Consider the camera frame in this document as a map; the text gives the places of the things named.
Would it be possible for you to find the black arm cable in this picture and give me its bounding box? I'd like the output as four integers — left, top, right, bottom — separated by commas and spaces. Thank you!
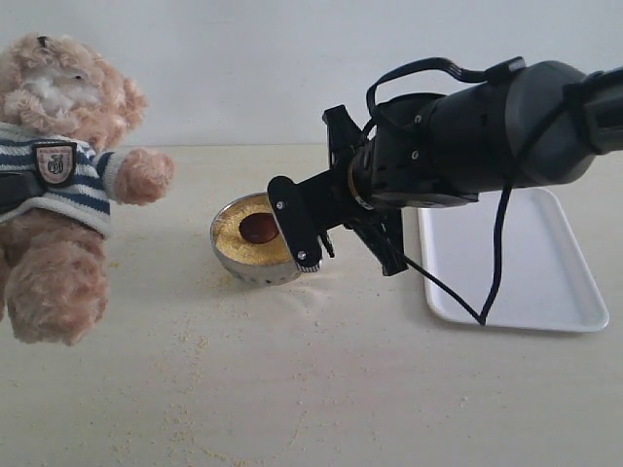
365, 56, 623, 326

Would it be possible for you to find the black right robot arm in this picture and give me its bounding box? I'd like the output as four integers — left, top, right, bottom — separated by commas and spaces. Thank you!
287, 57, 622, 275

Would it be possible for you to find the steel bowl of yellow millet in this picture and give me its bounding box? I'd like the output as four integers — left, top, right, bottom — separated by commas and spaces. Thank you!
209, 193, 300, 287

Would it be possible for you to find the white rectangular plastic tray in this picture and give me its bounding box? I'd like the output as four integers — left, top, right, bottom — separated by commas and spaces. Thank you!
419, 188, 609, 333

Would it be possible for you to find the dark red wooden spoon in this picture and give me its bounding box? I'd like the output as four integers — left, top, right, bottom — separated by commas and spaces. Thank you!
238, 212, 279, 244

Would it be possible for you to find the beige teddy bear striped sweater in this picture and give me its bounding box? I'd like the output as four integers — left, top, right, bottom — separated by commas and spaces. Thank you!
1, 33, 174, 346

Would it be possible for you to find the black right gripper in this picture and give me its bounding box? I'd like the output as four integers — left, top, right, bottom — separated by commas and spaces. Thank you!
296, 94, 480, 275

